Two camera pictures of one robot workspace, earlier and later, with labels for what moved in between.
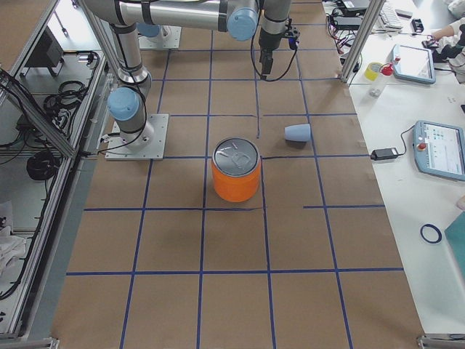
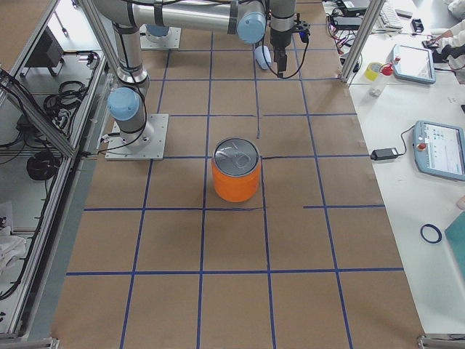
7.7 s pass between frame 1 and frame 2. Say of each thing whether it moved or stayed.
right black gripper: moved
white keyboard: stayed
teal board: stayed
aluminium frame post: stayed
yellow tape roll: stayed
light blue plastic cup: moved
